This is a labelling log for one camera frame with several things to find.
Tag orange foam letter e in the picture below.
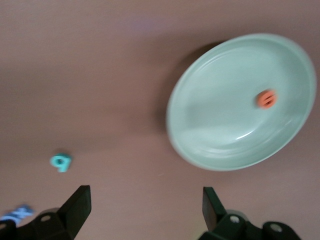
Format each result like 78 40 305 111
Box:
256 89 278 110

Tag light green plate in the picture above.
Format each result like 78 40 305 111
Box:
165 33 317 172

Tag brown table cover sheet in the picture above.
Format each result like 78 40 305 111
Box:
0 0 320 240

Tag teal foam letter b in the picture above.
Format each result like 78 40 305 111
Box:
49 152 73 174

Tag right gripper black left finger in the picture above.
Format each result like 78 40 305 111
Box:
0 185 92 240

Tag blue foam letter x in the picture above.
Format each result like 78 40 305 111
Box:
0 203 35 226

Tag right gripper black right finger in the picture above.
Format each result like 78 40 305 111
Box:
198 186 302 240

